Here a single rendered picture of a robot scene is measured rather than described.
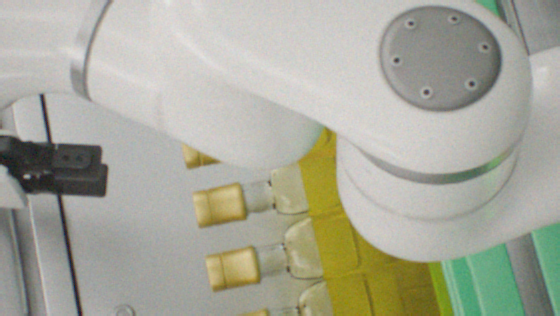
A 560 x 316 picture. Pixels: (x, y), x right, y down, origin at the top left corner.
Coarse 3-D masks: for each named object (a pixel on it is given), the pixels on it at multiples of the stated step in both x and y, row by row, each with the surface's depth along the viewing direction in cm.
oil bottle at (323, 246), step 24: (312, 216) 109; (336, 216) 109; (288, 240) 109; (312, 240) 109; (336, 240) 109; (360, 240) 109; (288, 264) 109; (312, 264) 108; (336, 264) 108; (360, 264) 108; (384, 264) 109
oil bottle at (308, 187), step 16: (336, 144) 111; (304, 160) 110; (320, 160) 110; (336, 160) 111; (272, 176) 111; (288, 176) 110; (304, 176) 110; (320, 176) 110; (336, 176) 110; (272, 192) 111; (288, 192) 110; (304, 192) 109; (320, 192) 110; (336, 192) 110; (288, 208) 110; (304, 208) 109; (320, 208) 110; (336, 208) 111
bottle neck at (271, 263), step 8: (256, 248) 110; (264, 248) 110; (272, 248) 110; (280, 248) 110; (256, 256) 109; (264, 256) 109; (272, 256) 109; (280, 256) 109; (264, 264) 109; (272, 264) 109; (280, 264) 109; (264, 272) 109; (272, 272) 110; (280, 272) 110
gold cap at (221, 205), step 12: (192, 192) 111; (204, 192) 111; (216, 192) 111; (228, 192) 110; (240, 192) 110; (204, 204) 110; (216, 204) 110; (228, 204) 110; (240, 204) 110; (204, 216) 110; (216, 216) 110; (228, 216) 110; (240, 216) 111
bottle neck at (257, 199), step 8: (248, 184) 112; (256, 184) 111; (264, 184) 111; (248, 192) 111; (256, 192) 111; (264, 192) 111; (248, 200) 111; (256, 200) 111; (264, 200) 111; (248, 208) 111; (256, 208) 111; (264, 208) 111; (272, 208) 111; (248, 216) 112
